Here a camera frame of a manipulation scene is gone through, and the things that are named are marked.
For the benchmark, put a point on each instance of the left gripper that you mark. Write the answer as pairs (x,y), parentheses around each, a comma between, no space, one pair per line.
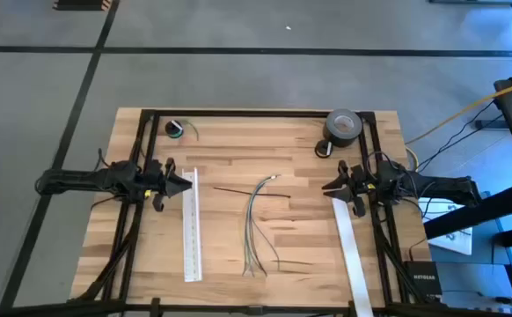
(157,185)

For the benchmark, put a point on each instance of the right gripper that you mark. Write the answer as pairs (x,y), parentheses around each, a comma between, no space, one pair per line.
(363,185)

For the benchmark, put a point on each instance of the black zip tie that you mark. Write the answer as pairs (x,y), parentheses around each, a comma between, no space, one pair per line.
(238,191)

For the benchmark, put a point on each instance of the white duct cover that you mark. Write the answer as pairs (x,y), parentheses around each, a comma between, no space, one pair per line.
(350,255)

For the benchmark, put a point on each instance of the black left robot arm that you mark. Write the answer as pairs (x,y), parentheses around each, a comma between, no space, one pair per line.
(84,181)

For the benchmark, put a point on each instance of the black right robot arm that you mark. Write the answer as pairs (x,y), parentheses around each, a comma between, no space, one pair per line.
(436,188)

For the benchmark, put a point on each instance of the white paper with markers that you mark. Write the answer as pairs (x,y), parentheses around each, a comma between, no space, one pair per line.
(454,238)

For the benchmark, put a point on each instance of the black orange floor object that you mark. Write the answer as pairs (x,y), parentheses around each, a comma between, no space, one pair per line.
(82,4)

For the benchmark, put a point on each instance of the black metal base bar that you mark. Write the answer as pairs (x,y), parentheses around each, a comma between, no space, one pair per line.
(471,2)

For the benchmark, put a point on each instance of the grey duct tape roll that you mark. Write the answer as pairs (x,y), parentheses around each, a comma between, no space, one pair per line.
(333,136)

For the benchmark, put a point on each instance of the black aluminium table frame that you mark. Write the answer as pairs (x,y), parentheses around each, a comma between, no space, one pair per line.
(260,113)

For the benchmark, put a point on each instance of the black network switch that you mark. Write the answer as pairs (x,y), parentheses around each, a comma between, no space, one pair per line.
(423,277)

